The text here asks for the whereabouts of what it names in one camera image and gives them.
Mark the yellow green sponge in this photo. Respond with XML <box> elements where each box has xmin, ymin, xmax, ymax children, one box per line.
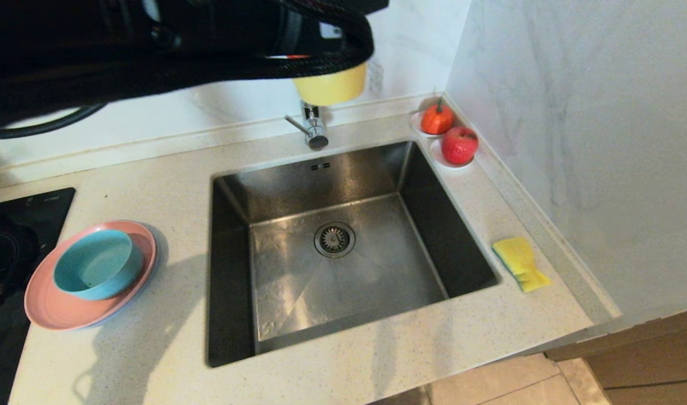
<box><xmin>492</xmin><ymin>236</ymin><xmax>552</xmax><ymax>294</ymax></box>

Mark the orange toy persimmon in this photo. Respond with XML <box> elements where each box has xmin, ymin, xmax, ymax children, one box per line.
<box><xmin>421</xmin><ymin>98</ymin><xmax>455</xmax><ymax>136</ymax></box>

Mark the black induction cooktop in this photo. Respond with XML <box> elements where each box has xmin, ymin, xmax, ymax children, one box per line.
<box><xmin>0</xmin><ymin>187</ymin><xmax>76</xmax><ymax>405</ymax></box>

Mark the orange detergent bottle yellow cap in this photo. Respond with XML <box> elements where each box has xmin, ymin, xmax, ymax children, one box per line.
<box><xmin>264</xmin><ymin>21</ymin><xmax>368</xmax><ymax>107</ymax></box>

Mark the pink plate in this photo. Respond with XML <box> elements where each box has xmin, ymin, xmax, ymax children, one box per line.
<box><xmin>24</xmin><ymin>220</ymin><xmax>157</xmax><ymax>331</ymax></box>

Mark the small white dish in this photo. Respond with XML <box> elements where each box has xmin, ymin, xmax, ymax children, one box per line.
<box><xmin>430</xmin><ymin>138</ymin><xmax>476</xmax><ymax>169</ymax></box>
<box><xmin>409</xmin><ymin>110</ymin><xmax>454</xmax><ymax>139</ymax></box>

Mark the blue bowl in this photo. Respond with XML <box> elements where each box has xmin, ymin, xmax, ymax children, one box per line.
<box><xmin>53</xmin><ymin>229</ymin><xmax>144</xmax><ymax>300</ymax></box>

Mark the chrome faucet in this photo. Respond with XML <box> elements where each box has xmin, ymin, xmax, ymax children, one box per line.
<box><xmin>284</xmin><ymin>100</ymin><xmax>329</xmax><ymax>151</ymax></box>

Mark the light blue plate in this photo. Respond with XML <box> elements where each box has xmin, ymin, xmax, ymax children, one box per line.
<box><xmin>82</xmin><ymin>242</ymin><xmax>159</xmax><ymax>331</ymax></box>

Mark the red toy apple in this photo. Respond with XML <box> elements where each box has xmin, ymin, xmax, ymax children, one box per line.
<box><xmin>441</xmin><ymin>126</ymin><xmax>480</xmax><ymax>165</ymax></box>

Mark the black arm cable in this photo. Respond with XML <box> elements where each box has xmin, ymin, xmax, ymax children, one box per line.
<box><xmin>0</xmin><ymin>0</ymin><xmax>376</xmax><ymax>140</ymax></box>

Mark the brown wooden cabinet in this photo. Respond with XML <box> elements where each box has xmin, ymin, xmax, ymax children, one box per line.
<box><xmin>546</xmin><ymin>307</ymin><xmax>687</xmax><ymax>405</ymax></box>

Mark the metal sink drain strainer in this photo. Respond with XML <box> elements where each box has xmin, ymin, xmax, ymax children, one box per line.
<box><xmin>314</xmin><ymin>221</ymin><xmax>356</xmax><ymax>259</ymax></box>

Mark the stainless steel sink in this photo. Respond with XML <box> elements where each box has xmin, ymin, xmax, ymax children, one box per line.
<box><xmin>207</xmin><ymin>141</ymin><xmax>502</xmax><ymax>369</ymax></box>

